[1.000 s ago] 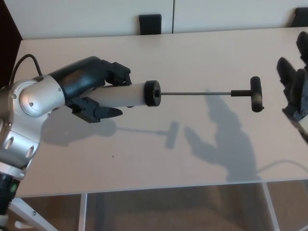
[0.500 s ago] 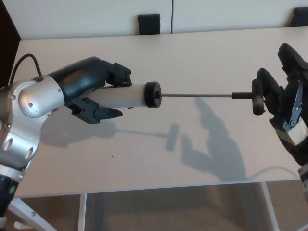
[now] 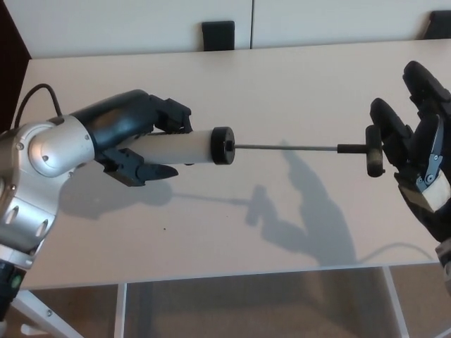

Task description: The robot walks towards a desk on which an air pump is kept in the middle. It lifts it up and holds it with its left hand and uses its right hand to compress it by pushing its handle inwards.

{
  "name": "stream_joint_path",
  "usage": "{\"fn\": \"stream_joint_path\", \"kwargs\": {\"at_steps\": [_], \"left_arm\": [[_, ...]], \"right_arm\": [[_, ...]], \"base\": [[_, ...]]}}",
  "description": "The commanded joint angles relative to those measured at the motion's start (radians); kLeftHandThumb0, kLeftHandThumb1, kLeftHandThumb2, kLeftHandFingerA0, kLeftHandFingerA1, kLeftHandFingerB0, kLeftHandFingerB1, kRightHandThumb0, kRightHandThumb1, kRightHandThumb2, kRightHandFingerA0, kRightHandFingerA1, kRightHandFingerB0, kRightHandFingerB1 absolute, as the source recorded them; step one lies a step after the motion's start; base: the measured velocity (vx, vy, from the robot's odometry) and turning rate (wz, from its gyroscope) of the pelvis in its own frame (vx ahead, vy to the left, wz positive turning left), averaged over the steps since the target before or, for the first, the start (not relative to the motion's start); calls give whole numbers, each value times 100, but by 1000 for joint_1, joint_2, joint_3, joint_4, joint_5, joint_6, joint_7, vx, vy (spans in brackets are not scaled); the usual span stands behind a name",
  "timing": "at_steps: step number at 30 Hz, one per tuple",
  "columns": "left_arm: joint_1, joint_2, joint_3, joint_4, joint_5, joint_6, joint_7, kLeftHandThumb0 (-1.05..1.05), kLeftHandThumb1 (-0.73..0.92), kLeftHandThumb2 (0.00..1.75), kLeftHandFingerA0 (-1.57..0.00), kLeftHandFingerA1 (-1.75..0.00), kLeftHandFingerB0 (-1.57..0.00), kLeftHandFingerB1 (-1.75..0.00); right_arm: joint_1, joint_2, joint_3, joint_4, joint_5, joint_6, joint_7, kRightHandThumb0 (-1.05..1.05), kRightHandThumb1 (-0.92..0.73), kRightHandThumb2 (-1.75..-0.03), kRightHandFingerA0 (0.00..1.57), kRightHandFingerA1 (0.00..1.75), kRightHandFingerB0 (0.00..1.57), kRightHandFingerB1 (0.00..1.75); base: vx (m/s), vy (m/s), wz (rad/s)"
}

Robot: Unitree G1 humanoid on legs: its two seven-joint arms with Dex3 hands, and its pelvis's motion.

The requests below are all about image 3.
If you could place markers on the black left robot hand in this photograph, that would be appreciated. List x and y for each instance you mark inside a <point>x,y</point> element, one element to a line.
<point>116,116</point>

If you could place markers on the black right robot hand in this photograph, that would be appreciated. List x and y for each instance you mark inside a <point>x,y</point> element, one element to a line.
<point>423,158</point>

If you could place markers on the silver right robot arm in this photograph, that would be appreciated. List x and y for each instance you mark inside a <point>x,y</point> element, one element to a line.
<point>444,260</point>

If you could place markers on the dark brown wooden panel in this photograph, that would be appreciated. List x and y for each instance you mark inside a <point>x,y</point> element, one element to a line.
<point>10,70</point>

